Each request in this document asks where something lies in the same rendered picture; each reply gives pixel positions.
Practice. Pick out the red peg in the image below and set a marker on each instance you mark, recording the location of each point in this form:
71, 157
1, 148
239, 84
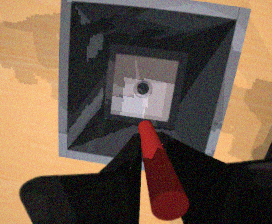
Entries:
168, 199

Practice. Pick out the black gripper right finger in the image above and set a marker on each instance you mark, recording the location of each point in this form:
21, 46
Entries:
213, 186

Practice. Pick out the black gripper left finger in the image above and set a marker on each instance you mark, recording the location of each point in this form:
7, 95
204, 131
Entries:
112, 192

